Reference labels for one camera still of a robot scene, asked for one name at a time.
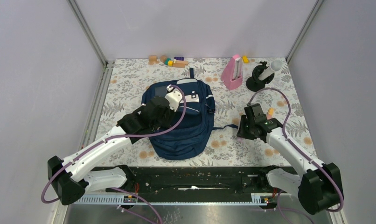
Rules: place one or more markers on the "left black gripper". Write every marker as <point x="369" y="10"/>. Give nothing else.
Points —
<point x="172" y="114"/>

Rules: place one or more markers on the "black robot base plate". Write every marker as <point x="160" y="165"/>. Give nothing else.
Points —
<point x="195" y="182"/>

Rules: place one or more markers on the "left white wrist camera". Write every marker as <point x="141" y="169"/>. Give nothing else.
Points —
<point x="174" y="97"/>

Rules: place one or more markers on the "purple wooden block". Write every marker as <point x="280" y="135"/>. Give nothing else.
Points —
<point x="179" y="58"/>

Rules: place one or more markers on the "long tan wooden block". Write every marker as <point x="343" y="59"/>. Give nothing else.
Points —
<point x="180" y="64"/>

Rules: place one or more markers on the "tan wooden cube block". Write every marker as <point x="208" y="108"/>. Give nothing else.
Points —
<point x="152" y="58"/>

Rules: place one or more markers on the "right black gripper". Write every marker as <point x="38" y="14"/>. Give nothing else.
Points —
<point x="241" y="132"/>

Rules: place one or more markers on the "teal wooden block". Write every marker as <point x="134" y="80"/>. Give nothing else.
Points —
<point x="168" y="59"/>

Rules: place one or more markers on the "round tan wooden block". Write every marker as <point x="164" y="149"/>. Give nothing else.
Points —
<point x="163" y="58"/>

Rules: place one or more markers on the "black stand with white tube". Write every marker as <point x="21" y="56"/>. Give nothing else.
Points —
<point x="263" y="74"/>

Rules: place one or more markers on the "navy blue student backpack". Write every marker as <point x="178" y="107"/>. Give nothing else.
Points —
<point x="190" y="137"/>

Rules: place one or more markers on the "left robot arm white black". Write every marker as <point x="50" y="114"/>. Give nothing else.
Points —
<point x="73" y="176"/>

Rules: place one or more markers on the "floral patterned table mat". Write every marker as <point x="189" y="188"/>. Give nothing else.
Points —
<point x="131" y="77"/>

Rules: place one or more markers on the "pink metronome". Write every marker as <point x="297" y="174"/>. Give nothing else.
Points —
<point x="232" y="76"/>

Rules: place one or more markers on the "slotted grey cable duct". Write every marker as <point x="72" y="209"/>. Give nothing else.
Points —
<point x="124" y="199"/>

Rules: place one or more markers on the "orange pink highlighter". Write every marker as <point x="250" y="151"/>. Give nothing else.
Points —
<point x="270" y="113"/>

